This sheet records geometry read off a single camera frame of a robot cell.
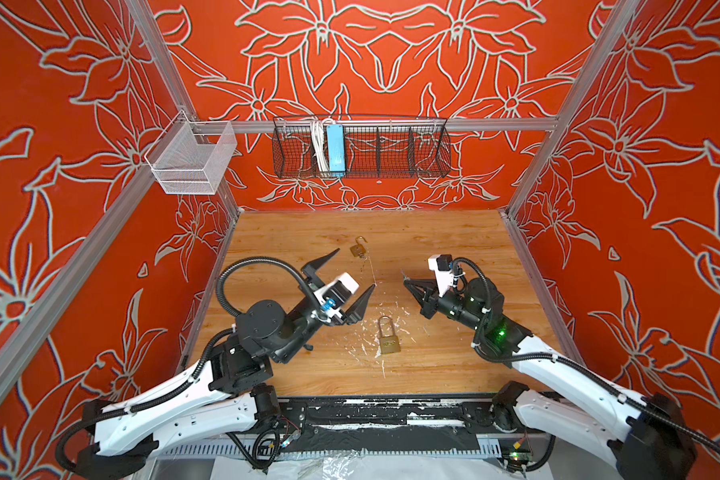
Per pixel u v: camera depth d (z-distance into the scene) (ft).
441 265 2.08
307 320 1.53
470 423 2.38
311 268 1.60
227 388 1.41
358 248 3.50
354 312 1.61
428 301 2.11
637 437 1.25
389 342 2.79
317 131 2.87
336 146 2.95
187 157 3.04
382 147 3.19
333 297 1.34
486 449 2.28
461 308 2.05
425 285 2.19
